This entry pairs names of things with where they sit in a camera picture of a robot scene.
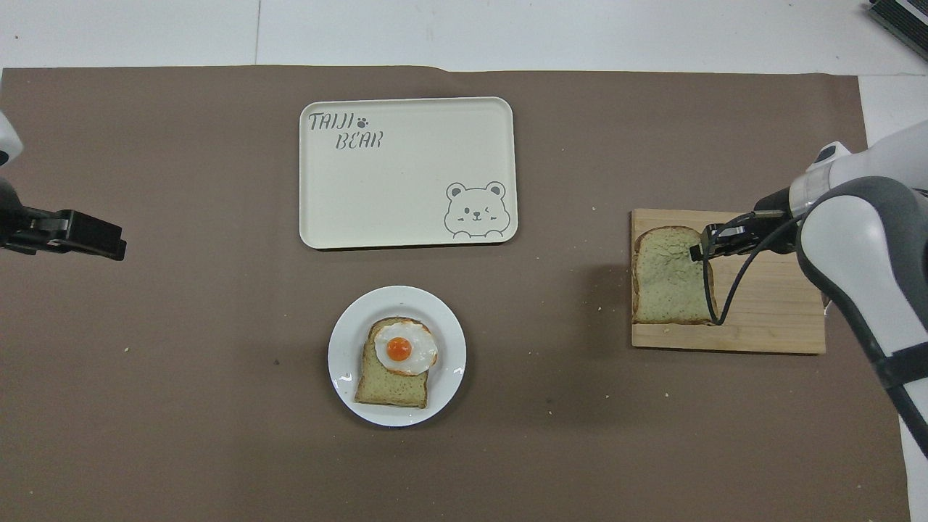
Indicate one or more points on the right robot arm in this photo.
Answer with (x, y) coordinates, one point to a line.
(863, 239)

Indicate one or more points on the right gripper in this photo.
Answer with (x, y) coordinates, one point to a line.
(773, 203)

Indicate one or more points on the white round plate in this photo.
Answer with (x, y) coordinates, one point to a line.
(346, 355)

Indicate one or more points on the wooden cutting board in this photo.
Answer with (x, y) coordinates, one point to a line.
(768, 312)

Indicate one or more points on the bread slice under fried egg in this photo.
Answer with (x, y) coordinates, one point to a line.
(388, 386)

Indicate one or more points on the cream tray with bear print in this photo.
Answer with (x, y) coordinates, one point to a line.
(406, 174)

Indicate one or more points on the black stand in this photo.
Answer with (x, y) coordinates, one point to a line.
(902, 18)

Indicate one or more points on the plain bread slice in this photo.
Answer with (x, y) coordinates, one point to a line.
(668, 279)

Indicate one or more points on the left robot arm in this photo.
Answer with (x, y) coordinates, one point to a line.
(6, 139)

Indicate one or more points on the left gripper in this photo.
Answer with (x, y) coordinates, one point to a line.
(10, 214)

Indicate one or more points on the fried egg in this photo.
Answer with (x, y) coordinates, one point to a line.
(415, 348)

